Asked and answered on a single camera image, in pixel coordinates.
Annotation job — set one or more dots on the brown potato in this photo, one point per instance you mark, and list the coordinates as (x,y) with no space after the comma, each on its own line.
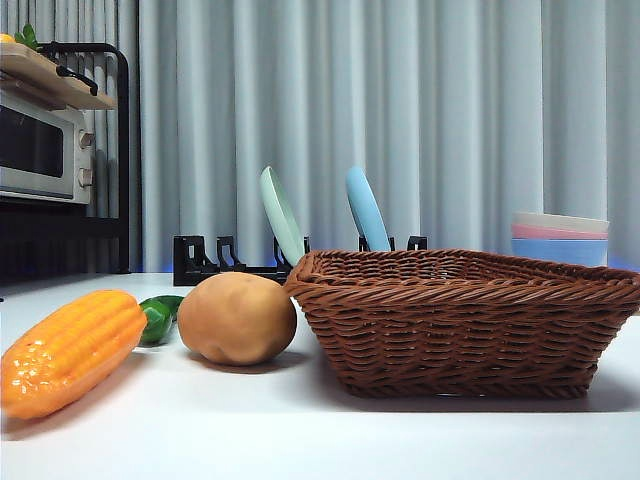
(235,320)

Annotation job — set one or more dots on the brown wicker basket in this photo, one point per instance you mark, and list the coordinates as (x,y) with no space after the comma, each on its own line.
(450,330)

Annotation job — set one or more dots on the green cucumber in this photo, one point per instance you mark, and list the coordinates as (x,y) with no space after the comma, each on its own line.
(157,320)

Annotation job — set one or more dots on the orange plastic corn cob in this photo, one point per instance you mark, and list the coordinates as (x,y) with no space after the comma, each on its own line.
(70,350)

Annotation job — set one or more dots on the pale green plate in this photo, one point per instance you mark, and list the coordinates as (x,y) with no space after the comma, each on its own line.
(280,215)

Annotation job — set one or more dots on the light blue plate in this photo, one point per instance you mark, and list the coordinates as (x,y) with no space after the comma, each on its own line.
(367,210)

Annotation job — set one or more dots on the black dish rack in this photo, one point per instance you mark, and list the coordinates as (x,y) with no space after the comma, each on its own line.
(200,260)

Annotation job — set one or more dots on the grey curtain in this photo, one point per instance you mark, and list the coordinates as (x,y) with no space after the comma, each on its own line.
(450,100)

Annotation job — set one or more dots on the pink bowl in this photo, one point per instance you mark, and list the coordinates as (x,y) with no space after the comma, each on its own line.
(560,232)

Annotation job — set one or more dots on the blue bowl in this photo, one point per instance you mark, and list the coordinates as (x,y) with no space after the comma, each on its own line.
(560,252)

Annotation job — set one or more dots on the beige bowl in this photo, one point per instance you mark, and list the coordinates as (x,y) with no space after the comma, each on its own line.
(560,219)

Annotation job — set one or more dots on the silver toaster oven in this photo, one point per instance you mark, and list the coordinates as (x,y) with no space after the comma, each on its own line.
(30,145)

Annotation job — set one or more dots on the green leaves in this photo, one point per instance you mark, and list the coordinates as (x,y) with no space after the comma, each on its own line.
(27,36)

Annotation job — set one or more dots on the yellow fruit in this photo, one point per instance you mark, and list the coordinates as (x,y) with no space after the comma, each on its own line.
(4,38)

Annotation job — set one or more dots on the black metal shelf frame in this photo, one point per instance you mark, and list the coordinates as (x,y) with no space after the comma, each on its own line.
(124,150)

